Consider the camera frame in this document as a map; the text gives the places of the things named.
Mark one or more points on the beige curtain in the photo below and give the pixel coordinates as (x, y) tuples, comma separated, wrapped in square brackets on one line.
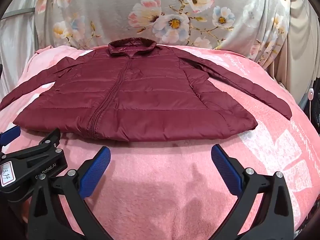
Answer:
[(300, 55)]

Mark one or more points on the grey floral quilt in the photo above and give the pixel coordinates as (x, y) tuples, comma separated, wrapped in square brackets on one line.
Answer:
[(112, 12)]

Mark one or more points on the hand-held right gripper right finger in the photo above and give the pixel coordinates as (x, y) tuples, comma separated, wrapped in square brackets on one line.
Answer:
[(225, 170)]

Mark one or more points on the pink printed blanket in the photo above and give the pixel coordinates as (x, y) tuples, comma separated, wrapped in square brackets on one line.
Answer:
[(160, 180)]

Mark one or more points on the grey curtain tieback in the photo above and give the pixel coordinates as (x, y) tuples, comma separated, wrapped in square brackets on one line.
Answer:
[(18, 12)]

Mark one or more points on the grey satin curtain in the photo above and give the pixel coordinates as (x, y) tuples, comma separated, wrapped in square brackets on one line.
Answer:
[(15, 45)]

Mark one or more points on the maroon puffer jacket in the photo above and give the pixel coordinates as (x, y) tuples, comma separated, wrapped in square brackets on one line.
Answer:
[(150, 92)]

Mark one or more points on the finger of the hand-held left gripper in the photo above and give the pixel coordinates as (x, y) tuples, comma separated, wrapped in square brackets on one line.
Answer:
[(51, 138), (10, 133)]

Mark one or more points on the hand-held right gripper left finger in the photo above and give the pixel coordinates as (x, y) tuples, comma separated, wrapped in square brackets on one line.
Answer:
[(96, 170)]

